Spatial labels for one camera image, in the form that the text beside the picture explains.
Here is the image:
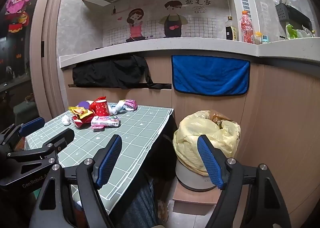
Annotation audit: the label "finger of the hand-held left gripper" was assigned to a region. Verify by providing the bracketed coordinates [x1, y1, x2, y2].
[6, 128, 75, 176]
[0, 117, 45, 148]

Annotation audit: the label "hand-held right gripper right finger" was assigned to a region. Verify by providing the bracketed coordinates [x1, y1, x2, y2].
[197, 135, 293, 228]

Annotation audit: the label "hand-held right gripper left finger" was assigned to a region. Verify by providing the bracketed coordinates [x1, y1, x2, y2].
[30, 134, 123, 228]

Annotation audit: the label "white trash bin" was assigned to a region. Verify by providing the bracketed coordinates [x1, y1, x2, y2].
[175, 159, 218, 192]

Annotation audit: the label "red paper cup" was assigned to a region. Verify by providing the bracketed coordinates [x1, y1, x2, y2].
[94, 99, 110, 116]

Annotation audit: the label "yellow red snack wrapper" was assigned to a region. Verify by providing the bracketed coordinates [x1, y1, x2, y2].
[69, 106, 93, 118]

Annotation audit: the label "low wooden stool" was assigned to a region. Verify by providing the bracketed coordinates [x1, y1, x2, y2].
[172, 182, 223, 205]

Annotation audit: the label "green grid tablecloth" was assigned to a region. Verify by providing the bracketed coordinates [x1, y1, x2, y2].
[24, 105, 175, 202]

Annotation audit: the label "white pink snack packet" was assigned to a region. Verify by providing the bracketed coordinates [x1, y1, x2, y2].
[90, 115, 120, 128]

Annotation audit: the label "dark grey cloth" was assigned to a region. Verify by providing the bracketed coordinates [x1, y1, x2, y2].
[117, 175, 158, 228]

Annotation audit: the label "white blue wrapper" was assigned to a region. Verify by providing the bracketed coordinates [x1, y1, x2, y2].
[109, 100, 127, 115]

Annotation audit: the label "pink purple wrapper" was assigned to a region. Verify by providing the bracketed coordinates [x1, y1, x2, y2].
[124, 99, 138, 111]

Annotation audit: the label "black cloth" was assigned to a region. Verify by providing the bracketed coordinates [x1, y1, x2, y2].
[72, 54, 172, 91]

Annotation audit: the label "blue towel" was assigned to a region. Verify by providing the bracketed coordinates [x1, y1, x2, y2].
[171, 55, 251, 96]

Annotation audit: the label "grey kitchen countertop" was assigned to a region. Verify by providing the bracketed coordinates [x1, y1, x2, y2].
[59, 36, 320, 69]

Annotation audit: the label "colourful window decal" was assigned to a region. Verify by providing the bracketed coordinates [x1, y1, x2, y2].
[5, 0, 48, 33]

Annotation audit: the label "dark soy sauce bottle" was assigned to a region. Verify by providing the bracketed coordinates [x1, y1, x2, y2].
[225, 16, 237, 41]

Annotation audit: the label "orange-capped bottle red contents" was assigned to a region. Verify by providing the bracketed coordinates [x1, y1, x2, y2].
[240, 11, 255, 43]

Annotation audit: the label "light green plastic bag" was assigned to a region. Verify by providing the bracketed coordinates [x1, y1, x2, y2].
[286, 23, 304, 39]

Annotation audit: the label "clear plastic bag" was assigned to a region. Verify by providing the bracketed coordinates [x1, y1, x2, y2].
[302, 25, 318, 38]

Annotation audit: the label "black utensil holder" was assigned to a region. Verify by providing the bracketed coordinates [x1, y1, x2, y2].
[275, 4, 313, 31]

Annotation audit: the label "brown door frame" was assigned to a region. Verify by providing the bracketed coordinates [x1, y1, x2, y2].
[30, 0, 73, 123]

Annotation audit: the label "cartoon couple wall sticker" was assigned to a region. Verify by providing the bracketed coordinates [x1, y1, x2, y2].
[101, 0, 218, 43]

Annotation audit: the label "white vented wall unit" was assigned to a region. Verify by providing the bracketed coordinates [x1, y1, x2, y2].
[231, 0, 260, 41]

